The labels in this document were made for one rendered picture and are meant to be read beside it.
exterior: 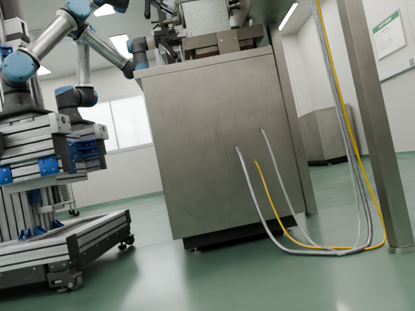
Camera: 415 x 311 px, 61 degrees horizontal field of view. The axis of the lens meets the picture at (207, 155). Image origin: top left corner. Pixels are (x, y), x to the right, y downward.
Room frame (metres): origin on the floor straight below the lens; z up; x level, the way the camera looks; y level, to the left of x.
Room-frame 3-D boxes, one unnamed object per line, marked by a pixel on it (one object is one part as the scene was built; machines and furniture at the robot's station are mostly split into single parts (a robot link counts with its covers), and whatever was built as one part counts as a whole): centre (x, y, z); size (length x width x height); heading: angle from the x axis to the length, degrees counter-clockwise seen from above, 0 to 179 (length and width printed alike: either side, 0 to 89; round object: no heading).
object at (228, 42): (1.70, -0.21, 0.96); 0.10 x 0.03 x 0.11; 93
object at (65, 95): (2.16, 0.77, 0.98); 0.13 x 0.12 x 0.14; 144
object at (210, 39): (1.79, -0.19, 1.00); 0.40 x 0.16 x 0.06; 93
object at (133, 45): (1.89, 0.25, 1.11); 0.11 x 0.08 x 0.09; 93
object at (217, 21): (1.91, -0.14, 1.12); 0.23 x 0.01 x 0.18; 93
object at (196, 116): (2.90, -0.02, 0.43); 2.52 x 0.64 x 0.86; 3
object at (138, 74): (2.90, -0.01, 0.88); 2.52 x 0.66 x 0.04; 3
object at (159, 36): (1.90, 0.09, 1.12); 0.12 x 0.08 x 0.09; 93
